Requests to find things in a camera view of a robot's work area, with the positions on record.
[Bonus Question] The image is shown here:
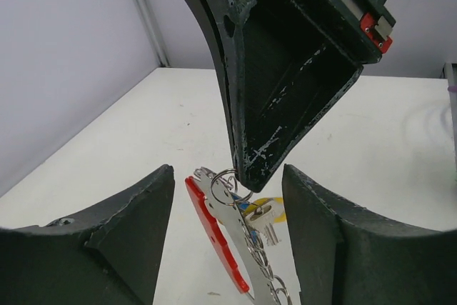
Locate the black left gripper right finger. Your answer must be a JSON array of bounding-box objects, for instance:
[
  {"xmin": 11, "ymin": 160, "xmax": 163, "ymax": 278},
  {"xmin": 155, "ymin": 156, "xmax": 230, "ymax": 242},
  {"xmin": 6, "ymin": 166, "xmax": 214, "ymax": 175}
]
[{"xmin": 282, "ymin": 164, "xmax": 456, "ymax": 304}]

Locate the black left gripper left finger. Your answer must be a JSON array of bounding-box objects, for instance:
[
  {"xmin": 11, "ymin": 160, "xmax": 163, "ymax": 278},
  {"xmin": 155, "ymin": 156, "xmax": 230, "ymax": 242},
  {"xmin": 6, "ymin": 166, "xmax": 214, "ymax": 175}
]
[{"xmin": 1, "ymin": 165, "xmax": 175, "ymax": 304}]

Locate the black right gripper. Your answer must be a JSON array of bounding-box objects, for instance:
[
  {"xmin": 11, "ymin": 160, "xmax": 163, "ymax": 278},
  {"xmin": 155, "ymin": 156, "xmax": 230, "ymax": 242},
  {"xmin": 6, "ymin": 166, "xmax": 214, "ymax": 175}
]
[{"xmin": 224, "ymin": 0, "xmax": 396, "ymax": 191}]

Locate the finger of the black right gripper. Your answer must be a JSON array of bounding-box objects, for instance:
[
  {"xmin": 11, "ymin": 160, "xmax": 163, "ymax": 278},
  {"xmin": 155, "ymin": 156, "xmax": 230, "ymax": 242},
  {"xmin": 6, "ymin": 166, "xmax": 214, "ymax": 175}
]
[{"xmin": 184, "ymin": 0, "xmax": 236, "ymax": 166}]

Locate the yellow tagged silver key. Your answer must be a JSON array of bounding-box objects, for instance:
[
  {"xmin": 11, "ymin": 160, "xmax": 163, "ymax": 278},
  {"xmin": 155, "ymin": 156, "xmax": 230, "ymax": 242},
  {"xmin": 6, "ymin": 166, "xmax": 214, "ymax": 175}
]
[{"xmin": 243, "ymin": 197, "xmax": 286, "ymax": 246}]

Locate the left aluminium frame post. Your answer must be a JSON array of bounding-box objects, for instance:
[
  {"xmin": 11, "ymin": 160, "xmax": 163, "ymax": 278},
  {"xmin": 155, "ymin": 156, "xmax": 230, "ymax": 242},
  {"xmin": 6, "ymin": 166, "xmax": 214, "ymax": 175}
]
[{"xmin": 133, "ymin": 0, "xmax": 171, "ymax": 67}]

